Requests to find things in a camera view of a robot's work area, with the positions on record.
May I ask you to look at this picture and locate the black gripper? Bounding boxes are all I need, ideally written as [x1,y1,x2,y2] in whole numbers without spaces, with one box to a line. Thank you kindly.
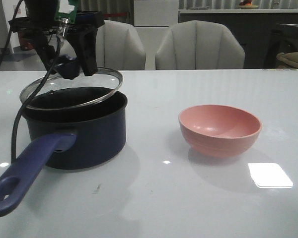
[9,10,105,76]

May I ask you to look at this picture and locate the glass lid blue knob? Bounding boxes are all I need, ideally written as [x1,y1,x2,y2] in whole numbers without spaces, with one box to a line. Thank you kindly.
[27,66,123,111]

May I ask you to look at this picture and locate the pink plastic bowl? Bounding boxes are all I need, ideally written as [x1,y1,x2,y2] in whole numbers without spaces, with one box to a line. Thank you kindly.
[178,105,262,158]

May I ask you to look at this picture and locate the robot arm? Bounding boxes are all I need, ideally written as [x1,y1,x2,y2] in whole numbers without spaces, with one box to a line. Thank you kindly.
[9,0,105,79]

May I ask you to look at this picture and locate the red trash bin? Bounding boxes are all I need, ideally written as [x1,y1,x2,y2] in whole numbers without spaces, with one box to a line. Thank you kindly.
[17,30,35,51]

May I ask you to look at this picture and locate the left grey upholstered chair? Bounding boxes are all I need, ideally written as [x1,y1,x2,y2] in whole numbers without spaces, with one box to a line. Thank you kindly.
[60,20,146,70]

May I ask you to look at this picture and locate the grey upholstered chair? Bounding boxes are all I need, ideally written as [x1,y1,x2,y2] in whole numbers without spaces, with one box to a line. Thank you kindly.
[155,20,245,70]
[60,20,146,70]

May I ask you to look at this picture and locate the red barrier belt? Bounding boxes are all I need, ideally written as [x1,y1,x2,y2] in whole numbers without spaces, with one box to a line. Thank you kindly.
[103,12,129,18]

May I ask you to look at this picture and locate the white cabinet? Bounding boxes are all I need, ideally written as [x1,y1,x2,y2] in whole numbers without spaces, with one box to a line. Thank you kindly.
[134,0,179,70]

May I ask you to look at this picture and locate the right grey upholstered chair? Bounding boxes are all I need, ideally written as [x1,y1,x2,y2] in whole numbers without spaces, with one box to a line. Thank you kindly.
[155,20,245,70]

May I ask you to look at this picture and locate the fruit plate on counter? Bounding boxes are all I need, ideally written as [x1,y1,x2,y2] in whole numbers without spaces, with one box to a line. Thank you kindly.
[237,0,259,10]

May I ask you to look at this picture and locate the dark counter white top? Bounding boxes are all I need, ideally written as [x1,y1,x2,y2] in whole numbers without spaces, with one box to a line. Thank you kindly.
[178,9,298,68]

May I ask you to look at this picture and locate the dark side table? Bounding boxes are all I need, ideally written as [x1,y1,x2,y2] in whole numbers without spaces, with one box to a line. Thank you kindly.
[264,24,298,68]

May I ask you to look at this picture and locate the beige sofa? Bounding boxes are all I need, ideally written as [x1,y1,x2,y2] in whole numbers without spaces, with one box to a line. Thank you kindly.
[276,52,298,69]

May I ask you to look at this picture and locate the black left cable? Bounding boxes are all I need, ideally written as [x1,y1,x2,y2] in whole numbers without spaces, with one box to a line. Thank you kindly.
[0,0,65,163]

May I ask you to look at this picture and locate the dark blue saucepan purple handle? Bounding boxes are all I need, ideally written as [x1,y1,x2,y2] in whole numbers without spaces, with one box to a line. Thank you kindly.
[0,87,128,217]

